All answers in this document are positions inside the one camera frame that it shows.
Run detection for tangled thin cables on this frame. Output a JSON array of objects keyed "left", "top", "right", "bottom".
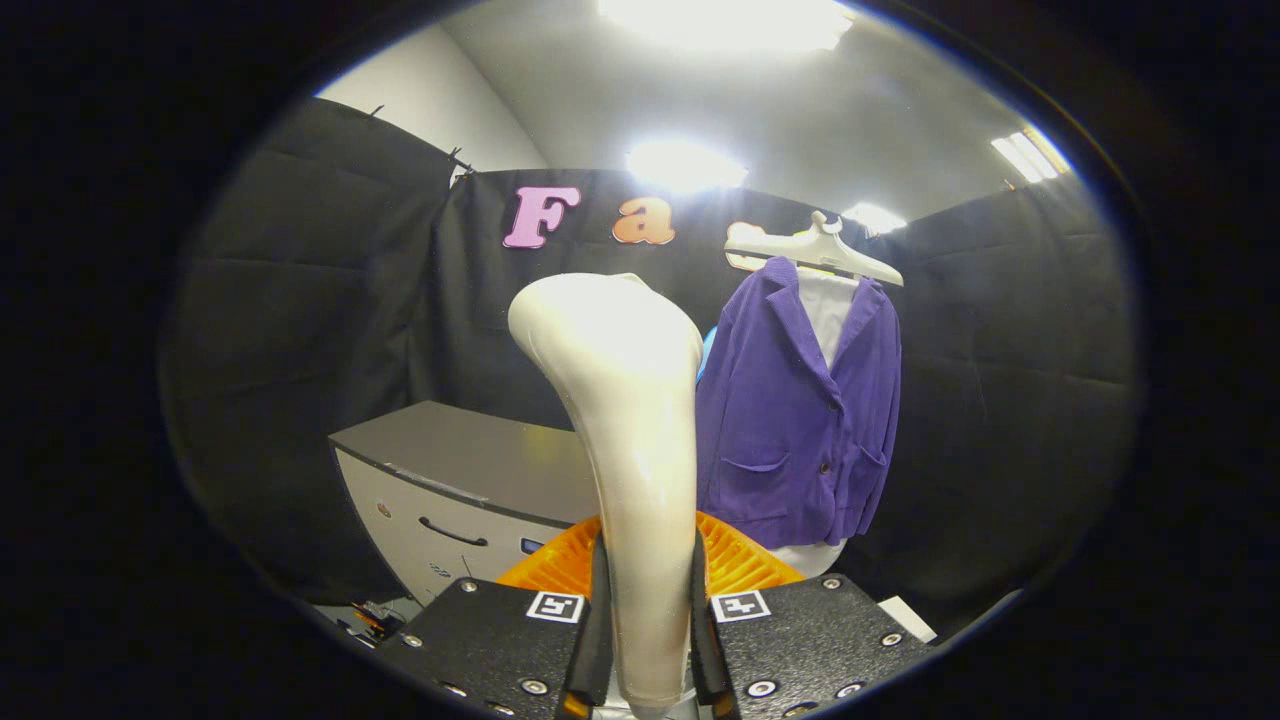
[{"left": 340, "top": 598, "right": 406, "bottom": 646}]

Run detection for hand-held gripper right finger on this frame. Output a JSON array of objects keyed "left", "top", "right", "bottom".
[{"left": 690, "top": 513, "right": 933, "bottom": 720}]

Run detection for white mannequin torso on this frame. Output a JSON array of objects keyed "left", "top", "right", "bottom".
[{"left": 765, "top": 266, "right": 863, "bottom": 579}]

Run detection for purple corduroy jacket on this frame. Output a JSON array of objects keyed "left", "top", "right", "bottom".
[{"left": 695, "top": 256, "right": 904, "bottom": 551}]

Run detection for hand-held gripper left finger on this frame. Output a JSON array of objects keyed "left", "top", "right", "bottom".
[{"left": 380, "top": 513, "right": 614, "bottom": 720}]

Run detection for white plastic clothes hanger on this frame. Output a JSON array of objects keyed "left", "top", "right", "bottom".
[{"left": 723, "top": 210, "right": 906, "bottom": 288}]

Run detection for white garment steamer head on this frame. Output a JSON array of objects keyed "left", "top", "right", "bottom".
[{"left": 507, "top": 272, "right": 706, "bottom": 713}]

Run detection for grey cabinet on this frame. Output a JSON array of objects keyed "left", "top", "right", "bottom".
[{"left": 328, "top": 400, "right": 601, "bottom": 606}]

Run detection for ceiling light panel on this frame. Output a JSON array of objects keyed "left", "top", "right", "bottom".
[
  {"left": 990, "top": 125, "right": 1073, "bottom": 184},
  {"left": 625, "top": 140, "right": 749, "bottom": 194},
  {"left": 598, "top": 0, "right": 856, "bottom": 53},
  {"left": 843, "top": 203, "right": 909, "bottom": 236}
]

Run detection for black backdrop cloth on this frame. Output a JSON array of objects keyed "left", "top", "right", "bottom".
[{"left": 160, "top": 97, "right": 1141, "bottom": 641}]

